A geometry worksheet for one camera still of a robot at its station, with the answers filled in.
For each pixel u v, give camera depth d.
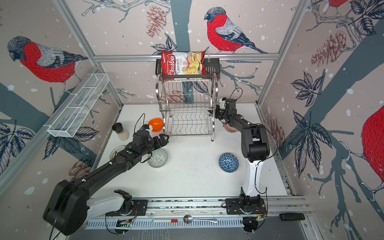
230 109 0.81
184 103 1.24
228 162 0.88
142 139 0.65
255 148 0.55
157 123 1.04
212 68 0.95
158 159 0.90
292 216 0.68
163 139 0.76
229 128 1.04
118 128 0.92
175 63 0.88
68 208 0.39
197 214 0.73
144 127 0.77
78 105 0.79
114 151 0.90
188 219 0.68
